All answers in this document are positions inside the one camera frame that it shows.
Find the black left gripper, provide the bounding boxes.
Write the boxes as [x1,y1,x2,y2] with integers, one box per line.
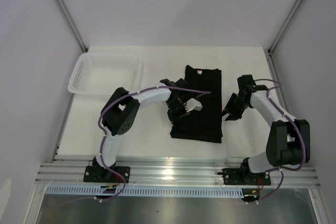
[166,99,191,129]

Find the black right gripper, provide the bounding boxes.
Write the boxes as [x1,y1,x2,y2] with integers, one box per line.
[220,93,249,122]

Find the black t-shirt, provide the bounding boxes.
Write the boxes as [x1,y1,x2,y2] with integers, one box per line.
[170,65,223,143]

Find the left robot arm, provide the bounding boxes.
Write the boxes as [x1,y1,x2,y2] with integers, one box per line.
[85,79,203,182]

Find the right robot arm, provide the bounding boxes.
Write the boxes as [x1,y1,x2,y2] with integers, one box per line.
[222,74,310,184]

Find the white plastic basket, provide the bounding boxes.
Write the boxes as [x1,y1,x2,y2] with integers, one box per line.
[68,52,143,95]

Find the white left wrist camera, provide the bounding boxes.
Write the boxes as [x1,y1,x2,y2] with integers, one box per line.
[185,98,203,113]

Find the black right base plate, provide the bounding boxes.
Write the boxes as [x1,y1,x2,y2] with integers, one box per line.
[218,168,271,186]

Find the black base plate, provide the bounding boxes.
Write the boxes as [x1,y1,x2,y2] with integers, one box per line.
[218,168,271,186]
[83,166,131,183]

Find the white slotted cable duct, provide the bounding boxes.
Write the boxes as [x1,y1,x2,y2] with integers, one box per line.
[46,185,244,198]

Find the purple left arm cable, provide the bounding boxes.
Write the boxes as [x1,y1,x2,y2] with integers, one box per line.
[93,86,212,204]

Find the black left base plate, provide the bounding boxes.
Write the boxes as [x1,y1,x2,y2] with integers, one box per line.
[83,166,131,183]

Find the aluminium mounting rail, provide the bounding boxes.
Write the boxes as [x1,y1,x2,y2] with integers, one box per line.
[35,157,321,189]

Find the right aluminium frame post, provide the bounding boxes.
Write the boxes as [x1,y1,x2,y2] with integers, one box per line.
[267,0,305,57]

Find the aluminium frame post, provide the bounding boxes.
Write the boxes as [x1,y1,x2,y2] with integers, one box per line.
[267,0,305,57]
[54,0,88,53]

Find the left aluminium frame post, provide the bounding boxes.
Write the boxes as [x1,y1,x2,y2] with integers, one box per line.
[54,0,88,53]

